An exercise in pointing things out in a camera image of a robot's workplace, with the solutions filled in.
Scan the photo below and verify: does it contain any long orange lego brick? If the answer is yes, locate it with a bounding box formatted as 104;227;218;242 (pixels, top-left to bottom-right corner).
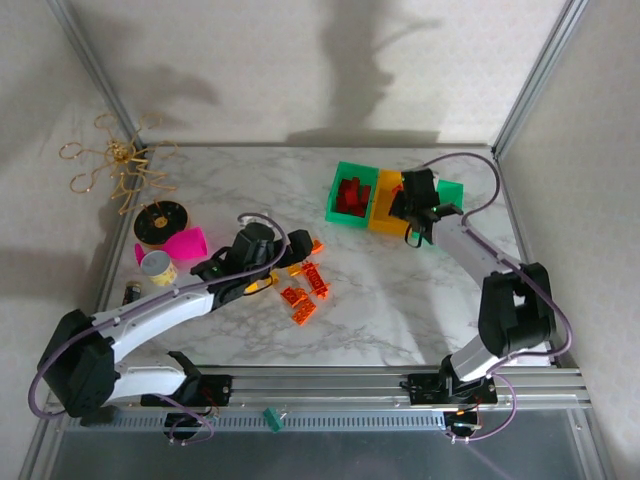
302;262;331;299

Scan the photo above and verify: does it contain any yellow plastic bin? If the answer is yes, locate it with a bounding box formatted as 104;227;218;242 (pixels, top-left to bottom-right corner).
368;169;421;236

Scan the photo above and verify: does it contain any green bin with notched rim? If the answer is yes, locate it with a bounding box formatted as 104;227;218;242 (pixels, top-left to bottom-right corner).
324;160;380;229

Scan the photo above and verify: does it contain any pink plastic cup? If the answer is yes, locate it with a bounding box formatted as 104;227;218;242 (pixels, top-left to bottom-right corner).
164;226;209;262

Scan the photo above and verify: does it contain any black round disc gold centre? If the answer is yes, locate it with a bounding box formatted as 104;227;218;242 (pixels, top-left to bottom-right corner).
133;199;190;246

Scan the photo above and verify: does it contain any small white yellow can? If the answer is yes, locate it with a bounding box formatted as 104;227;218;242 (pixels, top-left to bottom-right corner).
140;249;180;287

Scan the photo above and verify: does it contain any black left controller box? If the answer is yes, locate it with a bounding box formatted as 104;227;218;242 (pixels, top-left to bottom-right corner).
164;412;200;435

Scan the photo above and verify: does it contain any black controller box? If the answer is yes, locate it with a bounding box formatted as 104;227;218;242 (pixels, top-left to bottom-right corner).
444;409;481;436
164;412;200;435

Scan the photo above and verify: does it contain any black right controller box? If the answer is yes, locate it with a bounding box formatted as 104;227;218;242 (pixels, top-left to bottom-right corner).
444;409;481;436

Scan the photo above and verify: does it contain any black clamp knob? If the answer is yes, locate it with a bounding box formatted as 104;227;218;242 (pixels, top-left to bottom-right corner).
79;407;119;427

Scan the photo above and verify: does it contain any right aluminium side rail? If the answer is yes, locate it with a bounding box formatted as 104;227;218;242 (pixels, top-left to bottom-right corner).
493;147;576;369

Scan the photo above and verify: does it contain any aluminium side rail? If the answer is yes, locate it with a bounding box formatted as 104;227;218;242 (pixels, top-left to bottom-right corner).
74;144;151;371
493;147;576;369

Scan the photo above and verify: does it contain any aluminium front rail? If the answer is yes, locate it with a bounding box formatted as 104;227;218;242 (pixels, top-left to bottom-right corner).
44;367;594;416

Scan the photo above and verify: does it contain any left aluminium side rail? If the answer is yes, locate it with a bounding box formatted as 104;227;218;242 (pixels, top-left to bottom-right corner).
74;144;151;371

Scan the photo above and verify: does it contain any gold wire stand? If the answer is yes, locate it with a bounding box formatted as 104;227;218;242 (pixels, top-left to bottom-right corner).
58;112;179;216

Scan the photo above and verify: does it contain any right aluminium corner post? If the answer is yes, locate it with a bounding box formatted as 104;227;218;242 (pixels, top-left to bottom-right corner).
492;0;584;159

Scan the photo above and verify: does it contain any aluminium corner post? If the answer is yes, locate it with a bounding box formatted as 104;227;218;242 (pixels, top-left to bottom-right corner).
492;0;584;159
47;0;146;151

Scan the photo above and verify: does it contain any grey slotted cable duct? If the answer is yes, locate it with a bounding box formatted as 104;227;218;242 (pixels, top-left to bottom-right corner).
64;412;449;432

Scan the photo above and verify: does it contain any left aluminium corner post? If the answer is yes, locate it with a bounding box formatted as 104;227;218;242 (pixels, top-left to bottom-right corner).
47;0;146;151

